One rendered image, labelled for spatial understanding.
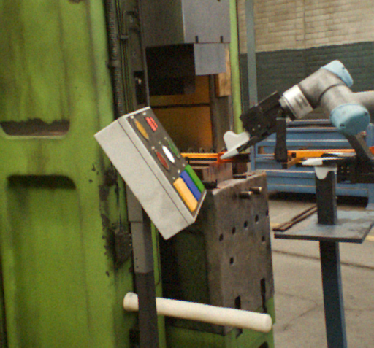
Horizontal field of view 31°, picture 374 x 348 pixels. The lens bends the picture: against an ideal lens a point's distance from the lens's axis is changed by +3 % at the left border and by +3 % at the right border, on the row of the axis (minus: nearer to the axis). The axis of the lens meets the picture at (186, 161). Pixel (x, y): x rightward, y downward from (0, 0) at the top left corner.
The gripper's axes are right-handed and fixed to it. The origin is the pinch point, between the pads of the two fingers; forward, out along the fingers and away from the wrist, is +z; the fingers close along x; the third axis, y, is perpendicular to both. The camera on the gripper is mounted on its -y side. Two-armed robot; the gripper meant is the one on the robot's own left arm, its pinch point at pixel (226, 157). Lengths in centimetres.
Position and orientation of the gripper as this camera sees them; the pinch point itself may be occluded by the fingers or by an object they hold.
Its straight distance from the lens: 167.6
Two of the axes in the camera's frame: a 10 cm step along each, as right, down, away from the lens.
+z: -8.2, 5.4, 1.7
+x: -1.1, 1.5, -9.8
